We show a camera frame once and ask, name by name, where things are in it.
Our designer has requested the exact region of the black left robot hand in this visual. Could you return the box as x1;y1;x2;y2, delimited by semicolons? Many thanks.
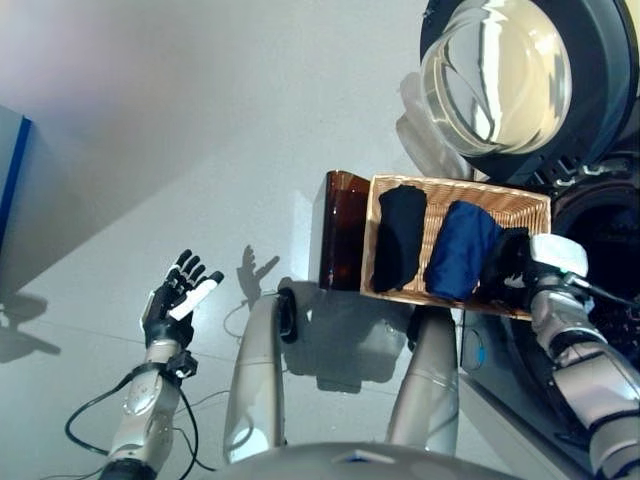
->
141;248;225;346

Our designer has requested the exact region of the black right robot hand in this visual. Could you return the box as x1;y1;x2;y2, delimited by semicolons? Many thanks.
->
504;233;590;300

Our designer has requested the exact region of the black cloth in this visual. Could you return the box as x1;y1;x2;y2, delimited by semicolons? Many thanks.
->
479;227;534;314
372;184;427;294

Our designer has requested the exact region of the blue cloth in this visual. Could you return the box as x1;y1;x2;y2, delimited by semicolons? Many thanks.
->
423;200;504;301

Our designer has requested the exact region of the grey washing machine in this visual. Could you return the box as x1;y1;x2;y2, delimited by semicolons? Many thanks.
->
459;149;640;451

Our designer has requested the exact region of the round glass washing machine door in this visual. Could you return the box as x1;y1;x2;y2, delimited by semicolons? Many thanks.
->
397;0;640;181

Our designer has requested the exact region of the left robot leg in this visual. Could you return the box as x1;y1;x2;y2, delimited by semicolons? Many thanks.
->
223;287;301;464

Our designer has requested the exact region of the robot leg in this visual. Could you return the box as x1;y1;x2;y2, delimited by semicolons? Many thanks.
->
223;287;301;464
387;304;460;456

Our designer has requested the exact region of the rectangular wicker basket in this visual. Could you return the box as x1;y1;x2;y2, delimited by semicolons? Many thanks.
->
359;173;553;321

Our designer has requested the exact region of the right robot leg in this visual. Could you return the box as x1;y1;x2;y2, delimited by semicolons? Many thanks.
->
387;304;460;456

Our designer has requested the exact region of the grey cabinet panel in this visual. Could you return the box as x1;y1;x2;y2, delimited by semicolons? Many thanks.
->
0;103;32;289

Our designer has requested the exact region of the grey robot torso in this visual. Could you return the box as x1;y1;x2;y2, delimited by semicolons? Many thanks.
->
199;442;526;480

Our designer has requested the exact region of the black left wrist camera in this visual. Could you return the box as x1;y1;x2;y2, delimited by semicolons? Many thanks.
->
167;349;199;379

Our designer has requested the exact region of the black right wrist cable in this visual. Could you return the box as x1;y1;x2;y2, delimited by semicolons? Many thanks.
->
564;272;640;309

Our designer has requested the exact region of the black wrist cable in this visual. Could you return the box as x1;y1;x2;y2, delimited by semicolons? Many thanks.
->
564;272;640;309
64;367;217;474

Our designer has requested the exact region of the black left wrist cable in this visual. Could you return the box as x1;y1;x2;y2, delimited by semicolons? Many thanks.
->
64;367;217;474

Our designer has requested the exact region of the white appliance enclosure panel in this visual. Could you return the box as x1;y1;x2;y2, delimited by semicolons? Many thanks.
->
459;374;596;480

